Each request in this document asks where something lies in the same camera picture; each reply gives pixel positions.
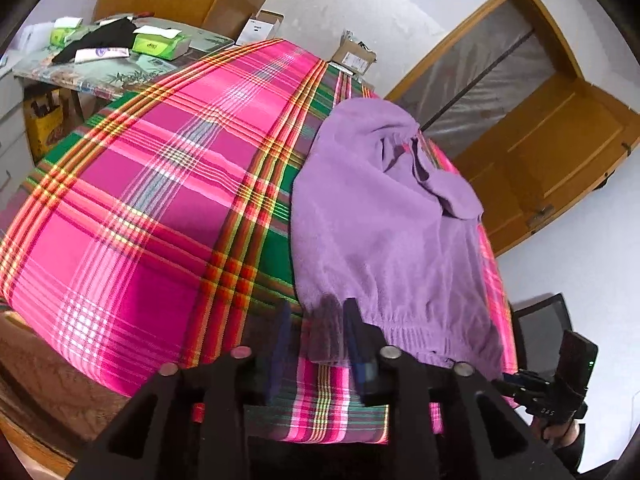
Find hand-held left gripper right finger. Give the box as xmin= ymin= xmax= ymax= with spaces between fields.
xmin=344 ymin=297 xmax=576 ymax=480

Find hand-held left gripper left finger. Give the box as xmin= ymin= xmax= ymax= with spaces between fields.
xmin=65 ymin=301 xmax=293 ymax=480

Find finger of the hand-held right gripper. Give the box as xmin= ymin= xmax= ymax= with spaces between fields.
xmin=491 ymin=370 xmax=552 ymax=404

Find purple fleece pants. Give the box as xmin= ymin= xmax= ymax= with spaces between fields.
xmin=291 ymin=97 xmax=505 ymax=381

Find person's right forearm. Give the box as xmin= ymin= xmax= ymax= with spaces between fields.
xmin=547 ymin=422 xmax=626 ymax=478

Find black mesh office chair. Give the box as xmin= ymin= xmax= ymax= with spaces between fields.
xmin=511 ymin=292 xmax=574 ymax=378

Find metal door lock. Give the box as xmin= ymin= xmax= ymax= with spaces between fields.
xmin=524 ymin=204 xmax=557 ymax=229

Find pink plaid blanket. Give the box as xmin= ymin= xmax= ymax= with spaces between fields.
xmin=0 ymin=37 xmax=518 ymax=446

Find wooden door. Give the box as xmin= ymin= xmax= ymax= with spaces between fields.
xmin=452 ymin=77 xmax=640 ymax=257

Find brown wooden board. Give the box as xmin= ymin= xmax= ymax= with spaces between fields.
xmin=0 ymin=307 xmax=133 ymax=478

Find open brown cardboard box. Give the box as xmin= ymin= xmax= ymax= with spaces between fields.
xmin=329 ymin=30 xmax=377 ymax=77

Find clear plastic door curtain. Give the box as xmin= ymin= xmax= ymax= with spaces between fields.
xmin=400 ymin=0 xmax=551 ymax=157

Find side table with floral cover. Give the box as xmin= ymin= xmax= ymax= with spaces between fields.
xmin=12 ymin=11 xmax=236 ymax=121

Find small white box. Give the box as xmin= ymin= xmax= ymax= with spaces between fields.
xmin=235 ymin=10 xmax=286 ymax=47

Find yellow bag under table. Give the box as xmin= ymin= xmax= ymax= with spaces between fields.
xmin=22 ymin=87 xmax=67 ymax=157

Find green tissue pack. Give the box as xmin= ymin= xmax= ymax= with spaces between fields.
xmin=131 ymin=24 xmax=192 ymax=59
xmin=49 ymin=16 xmax=85 ymax=47

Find white drawer cabinet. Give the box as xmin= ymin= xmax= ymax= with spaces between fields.
xmin=0 ymin=94 xmax=40 ymax=213

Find white flat packet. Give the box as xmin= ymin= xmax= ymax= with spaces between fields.
xmin=74 ymin=46 xmax=132 ymax=64

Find black cloth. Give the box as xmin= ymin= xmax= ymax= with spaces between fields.
xmin=51 ymin=16 xmax=147 ymax=64

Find wooden door frame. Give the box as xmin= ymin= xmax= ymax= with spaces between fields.
xmin=384 ymin=0 xmax=584 ymax=106

